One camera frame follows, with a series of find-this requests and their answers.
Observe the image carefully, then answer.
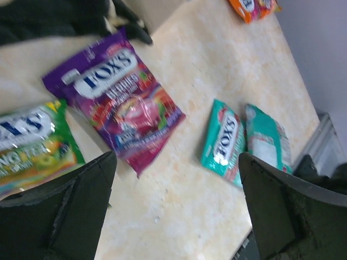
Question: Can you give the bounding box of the yellow green snack packet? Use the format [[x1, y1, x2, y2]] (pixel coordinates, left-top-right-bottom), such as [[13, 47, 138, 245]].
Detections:
[[1, 100, 85, 199]]

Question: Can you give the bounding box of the orange snack packet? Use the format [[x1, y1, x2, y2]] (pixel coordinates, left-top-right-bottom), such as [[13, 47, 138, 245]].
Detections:
[[228, 0, 282, 24]]

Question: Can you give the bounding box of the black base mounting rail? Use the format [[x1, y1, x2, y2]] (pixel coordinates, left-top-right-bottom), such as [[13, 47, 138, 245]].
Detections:
[[231, 230, 260, 260]]

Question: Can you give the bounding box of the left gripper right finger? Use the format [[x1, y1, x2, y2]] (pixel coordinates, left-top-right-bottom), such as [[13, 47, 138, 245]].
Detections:
[[239, 153, 346, 259]]

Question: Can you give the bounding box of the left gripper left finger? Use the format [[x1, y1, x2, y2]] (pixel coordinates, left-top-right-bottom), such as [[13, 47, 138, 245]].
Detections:
[[1, 152, 117, 259]]

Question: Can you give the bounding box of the black pillow with beige flowers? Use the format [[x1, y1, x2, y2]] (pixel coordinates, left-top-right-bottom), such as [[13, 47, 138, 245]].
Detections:
[[1, 1, 153, 46]]

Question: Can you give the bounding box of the teal snack packet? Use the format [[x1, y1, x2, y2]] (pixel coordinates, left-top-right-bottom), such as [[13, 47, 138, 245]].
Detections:
[[245, 104, 292, 174], [201, 99, 246, 188]]

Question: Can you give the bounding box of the purple snack packet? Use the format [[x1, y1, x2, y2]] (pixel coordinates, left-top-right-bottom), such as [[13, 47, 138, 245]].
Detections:
[[42, 29, 185, 174]]

